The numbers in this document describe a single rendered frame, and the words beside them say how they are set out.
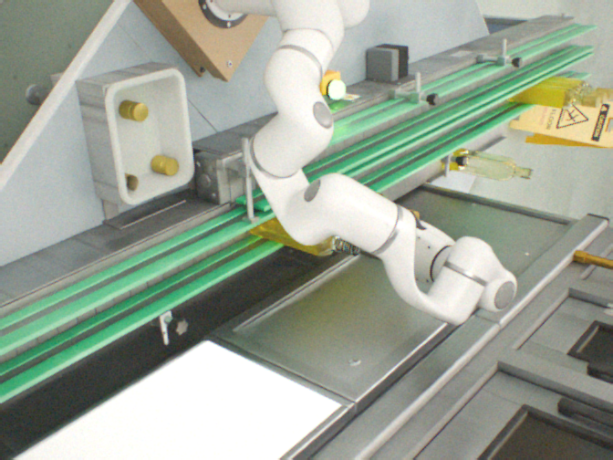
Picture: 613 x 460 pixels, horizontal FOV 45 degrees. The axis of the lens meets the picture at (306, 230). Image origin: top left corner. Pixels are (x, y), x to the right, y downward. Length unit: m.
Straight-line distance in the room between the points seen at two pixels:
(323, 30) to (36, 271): 0.62
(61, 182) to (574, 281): 1.05
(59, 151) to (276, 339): 0.51
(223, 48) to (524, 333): 0.79
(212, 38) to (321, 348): 0.61
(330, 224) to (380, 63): 0.97
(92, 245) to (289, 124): 0.49
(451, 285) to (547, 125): 3.62
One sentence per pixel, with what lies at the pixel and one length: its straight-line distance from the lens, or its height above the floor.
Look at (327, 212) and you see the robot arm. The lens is 1.05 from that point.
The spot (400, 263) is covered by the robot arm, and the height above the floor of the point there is 1.36.
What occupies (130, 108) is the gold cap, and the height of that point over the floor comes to 0.80.
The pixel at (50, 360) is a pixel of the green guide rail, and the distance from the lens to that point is 1.24.
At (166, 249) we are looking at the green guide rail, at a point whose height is 0.91.
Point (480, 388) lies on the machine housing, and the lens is 1.34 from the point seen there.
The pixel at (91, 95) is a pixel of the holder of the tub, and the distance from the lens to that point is 1.35.
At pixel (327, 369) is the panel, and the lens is 1.29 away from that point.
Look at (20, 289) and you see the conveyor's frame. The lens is 1.27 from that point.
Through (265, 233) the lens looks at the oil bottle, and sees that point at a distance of 1.52.
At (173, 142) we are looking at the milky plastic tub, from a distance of 1.46.
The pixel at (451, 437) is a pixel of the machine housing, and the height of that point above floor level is 1.46.
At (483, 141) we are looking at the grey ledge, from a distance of 2.40.
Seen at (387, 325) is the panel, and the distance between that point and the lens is 1.40.
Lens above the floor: 1.89
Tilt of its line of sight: 36 degrees down
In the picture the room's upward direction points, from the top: 107 degrees clockwise
